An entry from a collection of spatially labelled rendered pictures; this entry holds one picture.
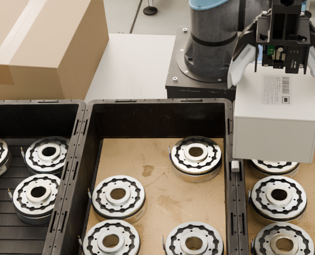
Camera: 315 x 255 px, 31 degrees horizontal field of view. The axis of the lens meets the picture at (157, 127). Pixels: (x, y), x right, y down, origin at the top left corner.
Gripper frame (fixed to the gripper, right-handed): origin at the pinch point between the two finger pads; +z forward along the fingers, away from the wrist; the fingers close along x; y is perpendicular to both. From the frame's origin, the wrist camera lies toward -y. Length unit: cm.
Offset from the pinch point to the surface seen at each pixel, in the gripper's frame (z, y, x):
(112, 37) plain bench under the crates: 41, -69, -47
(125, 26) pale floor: 112, -178, -73
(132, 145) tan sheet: 27.8, -11.2, -28.2
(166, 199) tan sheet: 27.7, 2.6, -18.8
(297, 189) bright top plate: 24.7, 0.1, 5.8
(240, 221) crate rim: 17.6, 13.6, -4.2
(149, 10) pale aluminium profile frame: 111, -191, -61
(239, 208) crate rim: 17.6, 11.1, -4.5
